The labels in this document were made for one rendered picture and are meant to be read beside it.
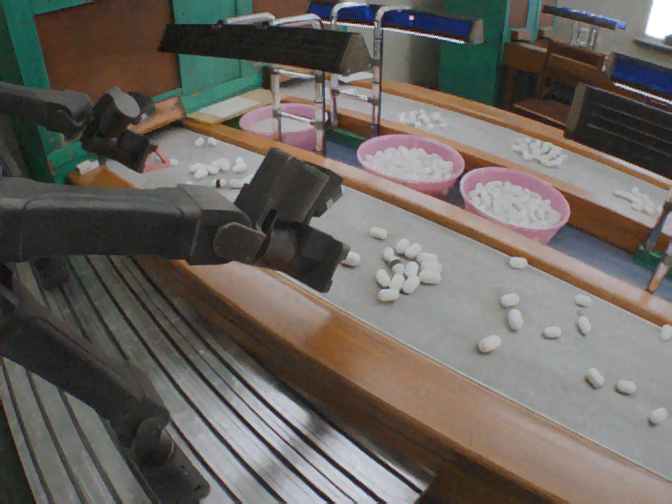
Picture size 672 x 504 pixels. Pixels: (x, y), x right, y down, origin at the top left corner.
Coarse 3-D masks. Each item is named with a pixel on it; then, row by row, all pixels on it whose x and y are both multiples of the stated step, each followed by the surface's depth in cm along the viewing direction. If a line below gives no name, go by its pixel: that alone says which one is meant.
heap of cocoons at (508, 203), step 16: (480, 192) 95; (496, 192) 96; (512, 192) 96; (528, 192) 96; (480, 208) 90; (496, 208) 89; (512, 208) 92; (528, 208) 91; (544, 208) 91; (528, 224) 86; (544, 224) 85
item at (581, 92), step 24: (576, 96) 45; (600, 96) 44; (576, 120) 46; (600, 120) 44; (624, 120) 42; (648, 120) 41; (600, 144) 44; (624, 144) 42; (648, 144) 41; (648, 168) 41
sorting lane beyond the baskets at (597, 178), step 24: (312, 96) 150; (384, 96) 151; (432, 120) 132; (456, 120) 133; (480, 120) 135; (480, 144) 118; (504, 144) 119; (528, 144) 121; (552, 168) 108; (576, 168) 109; (600, 168) 110; (600, 192) 98; (648, 192) 100; (648, 216) 90
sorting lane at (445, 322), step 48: (192, 144) 118; (384, 240) 80; (432, 240) 81; (336, 288) 70; (384, 288) 70; (432, 288) 70; (480, 288) 70; (528, 288) 70; (576, 288) 69; (432, 336) 62; (480, 336) 62; (528, 336) 61; (576, 336) 60; (624, 336) 59; (480, 384) 55; (528, 384) 54; (576, 384) 53; (576, 432) 47; (624, 432) 46
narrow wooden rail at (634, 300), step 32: (192, 128) 125; (224, 128) 120; (320, 160) 101; (384, 192) 90; (416, 192) 90; (448, 224) 83; (480, 224) 81; (512, 256) 76; (544, 256) 73; (608, 288) 65
